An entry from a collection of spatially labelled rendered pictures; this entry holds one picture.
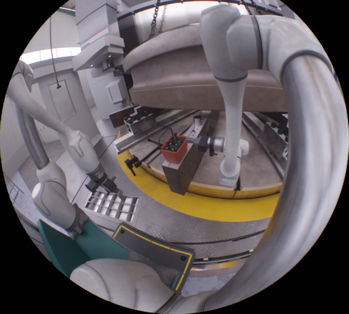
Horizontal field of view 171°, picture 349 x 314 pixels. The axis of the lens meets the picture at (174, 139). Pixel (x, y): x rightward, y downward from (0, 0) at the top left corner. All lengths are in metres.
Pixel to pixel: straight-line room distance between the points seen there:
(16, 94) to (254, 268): 0.67
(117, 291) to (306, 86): 0.37
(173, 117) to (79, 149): 2.00
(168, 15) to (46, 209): 4.95
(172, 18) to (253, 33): 4.50
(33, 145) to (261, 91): 1.67
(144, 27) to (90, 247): 4.98
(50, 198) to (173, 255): 0.82
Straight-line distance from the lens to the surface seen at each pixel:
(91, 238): 0.64
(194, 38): 1.20
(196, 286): 1.33
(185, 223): 1.33
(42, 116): 0.56
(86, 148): 0.51
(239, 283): 0.17
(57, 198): 0.62
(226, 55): 0.27
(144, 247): 1.04
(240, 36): 0.25
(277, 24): 0.26
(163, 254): 0.99
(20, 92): 0.56
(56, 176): 0.74
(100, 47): 3.07
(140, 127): 1.88
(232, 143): 0.45
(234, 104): 0.38
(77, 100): 3.66
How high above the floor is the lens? 1.28
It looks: 33 degrees down
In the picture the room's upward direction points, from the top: 12 degrees counter-clockwise
